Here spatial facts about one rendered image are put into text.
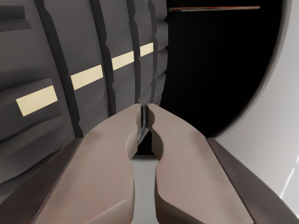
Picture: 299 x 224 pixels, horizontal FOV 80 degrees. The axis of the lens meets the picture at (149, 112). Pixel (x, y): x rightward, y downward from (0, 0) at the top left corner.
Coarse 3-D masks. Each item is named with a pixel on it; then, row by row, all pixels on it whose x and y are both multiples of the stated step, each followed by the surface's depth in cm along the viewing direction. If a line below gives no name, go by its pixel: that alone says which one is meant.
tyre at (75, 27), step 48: (0, 0) 7; (48, 0) 9; (96, 0) 12; (144, 0) 17; (0, 48) 8; (48, 48) 10; (96, 48) 12; (144, 48) 18; (0, 96) 8; (48, 96) 10; (96, 96) 13; (144, 96) 21; (0, 144) 9; (48, 144) 11; (0, 192) 9
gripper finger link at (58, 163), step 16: (48, 160) 7; (64, 160) 7; (32, 176) 6; (48, 176) 6; (16, 192) 6; (32, 192) 6; (48, 192) 6; (0, 208) 5; (16, 208) 5; (32, 208) 5
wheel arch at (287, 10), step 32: (192, 0) 60; (224, 0) 56; (256, 0) 53; (288, 0) 27; (192, 32) 65; (224, 32) 60; (256, 32) 56; (192, 64) 70; (224, 64) 65; (256, 64) 50; (192, 96) 76; (224, 96) 66; (256, 96) 35; (224, 128) 42
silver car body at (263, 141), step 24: (288, 48) 29; (288, 72) 31; (264, 96) 34; (288, 96) 32; (264, 120) 36; (288, 120) 34; (240, 144) 41; (264, 144) 38; (288, 144) 36; (144, 168) 61; (264, 168) 41; (288, 168) 38; (144, 192) 68; (288, 192) 41; (144, 216) 77
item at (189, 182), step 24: (168, 120) 10; (168, 144) 8; (192, 144) 8; (168, 168) 7; (192, 168) 7; (216, 168) 7; (168, 192) 6; (192, 192) 6; (216, 192) 6; (168, 216) 6; (192, 216) 5; (216, 216) 5; (240, 216) 5
